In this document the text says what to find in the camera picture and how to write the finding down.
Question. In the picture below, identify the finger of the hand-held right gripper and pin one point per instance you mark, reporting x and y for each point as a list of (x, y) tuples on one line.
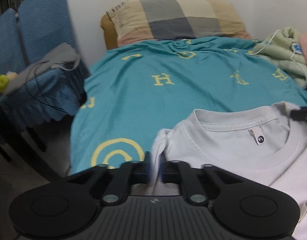
[(304, 114)]

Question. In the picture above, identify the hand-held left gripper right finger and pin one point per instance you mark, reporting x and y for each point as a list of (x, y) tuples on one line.
[(163, 173)]

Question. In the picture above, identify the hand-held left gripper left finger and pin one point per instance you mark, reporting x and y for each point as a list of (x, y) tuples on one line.
[(149, 171)]

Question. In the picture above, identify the white t-shirt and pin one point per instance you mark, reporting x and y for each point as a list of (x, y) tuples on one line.
[(231, 155)]

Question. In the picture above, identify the green cartoon fleece blanket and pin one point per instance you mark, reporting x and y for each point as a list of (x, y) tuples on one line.
[(281, 52)]

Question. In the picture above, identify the teal printed bed sheet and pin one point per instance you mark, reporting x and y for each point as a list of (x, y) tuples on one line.
[(143, 105)]

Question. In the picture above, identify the grey cloth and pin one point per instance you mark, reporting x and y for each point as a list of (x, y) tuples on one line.
[(58, 57)]

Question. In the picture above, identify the checked pillow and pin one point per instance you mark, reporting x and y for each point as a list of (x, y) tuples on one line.
[(173, 17)]

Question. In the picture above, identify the yellow-green plush toy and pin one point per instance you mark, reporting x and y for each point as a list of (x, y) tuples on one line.
[(1, 82)]

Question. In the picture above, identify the blue covered chair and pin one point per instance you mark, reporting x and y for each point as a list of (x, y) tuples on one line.
[(46, 22), (6, 42)]

